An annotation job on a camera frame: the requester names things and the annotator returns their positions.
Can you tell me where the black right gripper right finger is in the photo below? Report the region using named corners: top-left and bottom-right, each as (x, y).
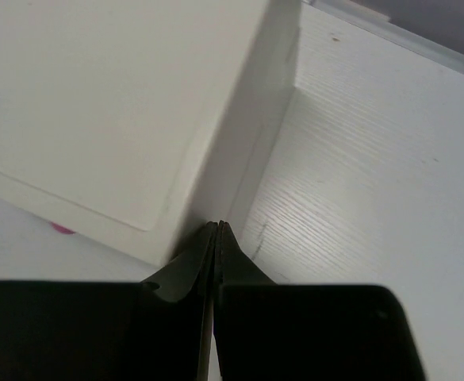
top-left (214, 222), bottom-right (425, 380)

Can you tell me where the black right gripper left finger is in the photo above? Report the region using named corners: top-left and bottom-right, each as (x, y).
top-left (0, 222), bottom-right (216, 380)

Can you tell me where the pink drawer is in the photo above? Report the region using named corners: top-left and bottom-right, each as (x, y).
top-left (50, 222), bottom-right (75, 235)

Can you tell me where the white drawer cabinet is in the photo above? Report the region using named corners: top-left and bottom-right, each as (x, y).
top-left (0, 1), bottom-right (302, 266)

